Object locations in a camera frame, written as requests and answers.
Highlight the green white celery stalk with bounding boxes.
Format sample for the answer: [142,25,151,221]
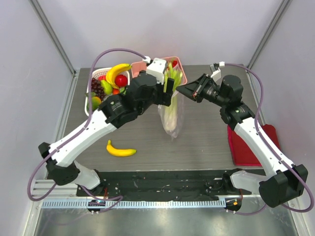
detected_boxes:
[162,62,183,132]

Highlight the clear pink zip top bag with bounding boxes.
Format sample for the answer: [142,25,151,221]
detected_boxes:
[158,91,184,140]

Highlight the green yellow mango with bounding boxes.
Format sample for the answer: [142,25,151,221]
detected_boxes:
[86,92,102,111]

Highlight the small yellow banana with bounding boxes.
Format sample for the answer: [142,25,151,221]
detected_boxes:
[106,140,137,157]

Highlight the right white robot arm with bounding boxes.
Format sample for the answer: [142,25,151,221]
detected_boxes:
[176,74,308,207]

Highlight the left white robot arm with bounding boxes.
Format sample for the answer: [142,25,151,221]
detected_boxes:
[39,72,174,196]

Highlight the pink compartment organizer box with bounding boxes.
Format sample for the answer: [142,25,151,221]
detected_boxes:
[131,56,187,85]

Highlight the red apple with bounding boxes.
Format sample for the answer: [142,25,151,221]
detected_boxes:
[115,74,128,88]

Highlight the orange pumpkin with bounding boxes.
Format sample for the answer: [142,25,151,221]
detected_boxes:
[112,88,124,95]

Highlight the red items in organizer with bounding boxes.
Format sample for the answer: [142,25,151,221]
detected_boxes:
[172,60,179,69]

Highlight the yellow banana bunch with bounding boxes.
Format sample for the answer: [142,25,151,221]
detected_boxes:
[106,63,132,89]

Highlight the green pear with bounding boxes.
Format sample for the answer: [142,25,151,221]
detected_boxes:
[100,80,113,95]

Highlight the dark purple grape bunch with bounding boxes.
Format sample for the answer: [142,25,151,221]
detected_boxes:
[91,78,105,100]

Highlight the white plastic fruit basket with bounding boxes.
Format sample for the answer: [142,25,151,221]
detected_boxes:
[92,67,130,102]

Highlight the red folded cloth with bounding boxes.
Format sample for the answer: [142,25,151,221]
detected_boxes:
[227,124,281,167]

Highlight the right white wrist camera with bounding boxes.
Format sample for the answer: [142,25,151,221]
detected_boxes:
[210,61,225,82]

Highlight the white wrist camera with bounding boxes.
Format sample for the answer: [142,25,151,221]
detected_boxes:
[210,61,225,82]
[142,56,167,85]

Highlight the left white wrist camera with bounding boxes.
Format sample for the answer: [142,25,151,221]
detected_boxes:
[142,56,167,85]

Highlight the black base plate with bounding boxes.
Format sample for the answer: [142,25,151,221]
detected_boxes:
[76,169,261,201]

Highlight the white slotted cable duct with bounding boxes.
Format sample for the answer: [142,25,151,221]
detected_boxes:
[41,198,226,209]

